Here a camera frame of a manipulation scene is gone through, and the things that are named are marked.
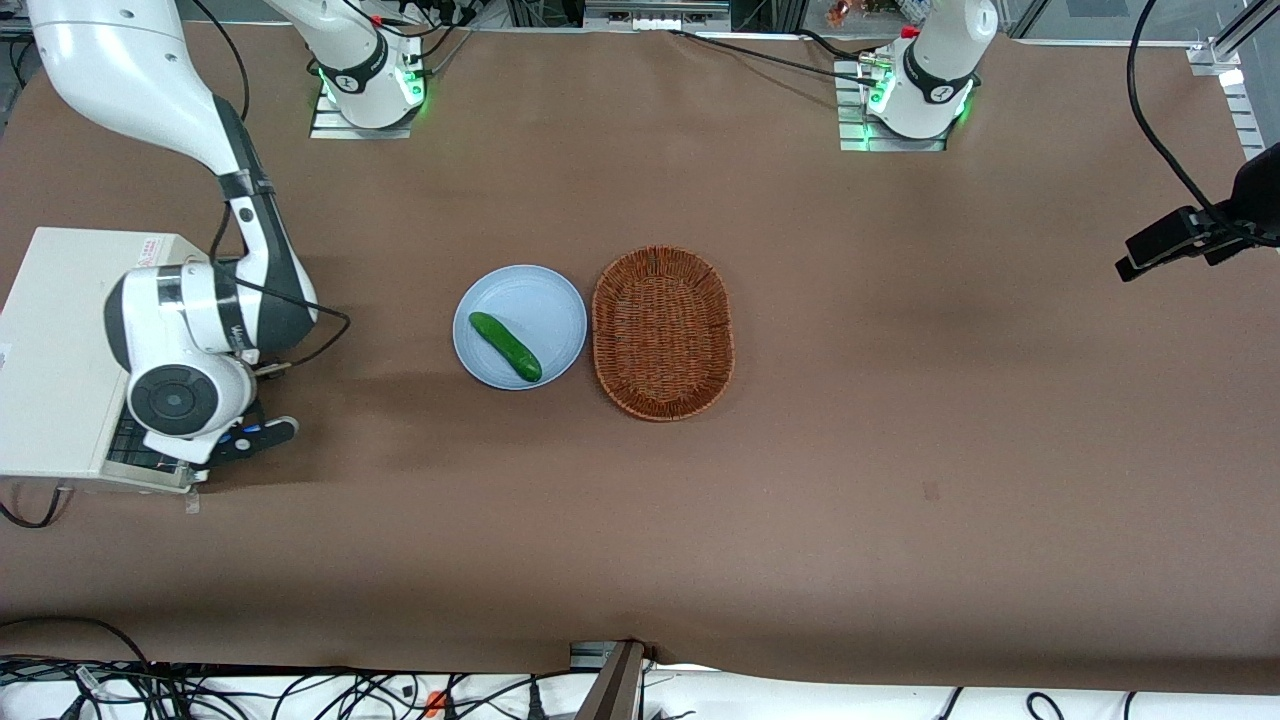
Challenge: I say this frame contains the black cable on table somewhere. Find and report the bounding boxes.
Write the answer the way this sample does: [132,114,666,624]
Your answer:
[668,28,883,89]

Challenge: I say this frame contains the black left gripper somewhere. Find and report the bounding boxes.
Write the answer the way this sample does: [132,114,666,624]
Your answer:
[1204,144,1280,265]

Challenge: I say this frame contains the brown wicker basket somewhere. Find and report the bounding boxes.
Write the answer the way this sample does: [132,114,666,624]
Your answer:
[591,246,736,422]

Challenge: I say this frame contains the black left wrist camera cable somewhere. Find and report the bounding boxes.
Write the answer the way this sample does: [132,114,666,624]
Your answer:
[1127,0,1280,247]

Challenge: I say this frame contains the oven door with dark window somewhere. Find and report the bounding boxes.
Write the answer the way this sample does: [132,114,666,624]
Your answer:
[103,405,201,493]

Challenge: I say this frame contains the black oven power cable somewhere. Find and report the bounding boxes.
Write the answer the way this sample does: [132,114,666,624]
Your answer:
[0,484,69,530]

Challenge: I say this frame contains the light blue round plate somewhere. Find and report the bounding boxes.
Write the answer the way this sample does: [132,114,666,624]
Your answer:
[452,264,589,391]

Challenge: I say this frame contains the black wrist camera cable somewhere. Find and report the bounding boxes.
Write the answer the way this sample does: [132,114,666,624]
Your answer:
[190,0,353,378]
[1127,0,1280,247]

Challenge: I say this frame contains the green cucumber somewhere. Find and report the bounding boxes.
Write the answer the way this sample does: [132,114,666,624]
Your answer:
[468,312,544,383]

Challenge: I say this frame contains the tangled black floor cables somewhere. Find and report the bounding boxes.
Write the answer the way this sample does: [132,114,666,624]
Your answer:
[0,615,561,720]

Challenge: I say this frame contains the brown table cover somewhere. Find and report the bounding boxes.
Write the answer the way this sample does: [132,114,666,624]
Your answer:
[0,18,1280,693]

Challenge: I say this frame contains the aluminium frame corner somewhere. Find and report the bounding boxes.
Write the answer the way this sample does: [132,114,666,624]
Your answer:
[1188,0,1280,163]

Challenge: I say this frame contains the white toaster oven body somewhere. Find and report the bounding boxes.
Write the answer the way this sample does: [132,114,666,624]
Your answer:
[0,227,217,494]

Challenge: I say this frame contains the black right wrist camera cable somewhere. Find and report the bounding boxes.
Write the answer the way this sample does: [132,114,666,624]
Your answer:
[190,0,353,378]

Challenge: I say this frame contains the dark metal post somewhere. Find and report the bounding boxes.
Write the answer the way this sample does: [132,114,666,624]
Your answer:
[570,639,648,720]

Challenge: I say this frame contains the grey power strip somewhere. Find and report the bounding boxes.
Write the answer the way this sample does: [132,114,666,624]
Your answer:
[584,0,732,32]

